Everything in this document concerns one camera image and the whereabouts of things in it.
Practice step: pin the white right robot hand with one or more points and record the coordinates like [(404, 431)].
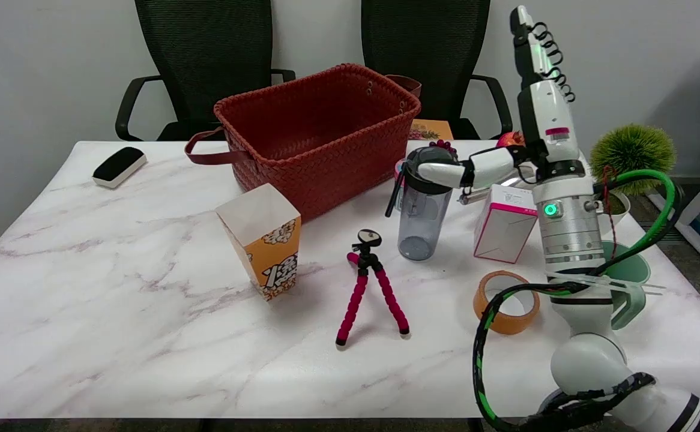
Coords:
[(551, 132)]

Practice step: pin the grey transparent water bottle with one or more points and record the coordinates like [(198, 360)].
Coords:
[(425, 222)]

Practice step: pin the orange book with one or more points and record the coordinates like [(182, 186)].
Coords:
[(431, 129)]

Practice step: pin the green mug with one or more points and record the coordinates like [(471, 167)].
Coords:
[(631, 307)]

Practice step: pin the white box with pink edges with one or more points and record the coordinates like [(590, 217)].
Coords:
[(503, 234)]

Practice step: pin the orange popcorn box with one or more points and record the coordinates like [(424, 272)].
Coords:
[(266, 240)]

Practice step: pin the black mesh office chair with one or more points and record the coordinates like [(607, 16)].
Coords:
[(425, 48), (203, 54)]

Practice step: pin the small pink object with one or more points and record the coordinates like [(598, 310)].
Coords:
[(398, 169)]

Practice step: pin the metal scoop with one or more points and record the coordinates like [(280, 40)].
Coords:
[(470, 196)]

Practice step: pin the red pomegranate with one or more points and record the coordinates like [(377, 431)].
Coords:
[(511, 140)]

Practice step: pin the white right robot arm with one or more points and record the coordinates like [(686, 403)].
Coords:
[(569, 240)]

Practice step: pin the red woven basket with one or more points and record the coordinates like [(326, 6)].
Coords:
[(326, 156)]

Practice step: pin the dark red grapes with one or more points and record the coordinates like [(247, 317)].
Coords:
[(444, 144)]

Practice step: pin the black and white eraser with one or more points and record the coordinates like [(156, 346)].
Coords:
[(119, 165)]

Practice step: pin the green ball plant white pot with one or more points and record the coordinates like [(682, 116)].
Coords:
[(632, 150)]

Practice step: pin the orange tape roll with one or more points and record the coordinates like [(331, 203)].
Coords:
[(521, 321)]

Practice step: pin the pink flexible mini tripod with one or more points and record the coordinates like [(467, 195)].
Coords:
[(368, 240)]

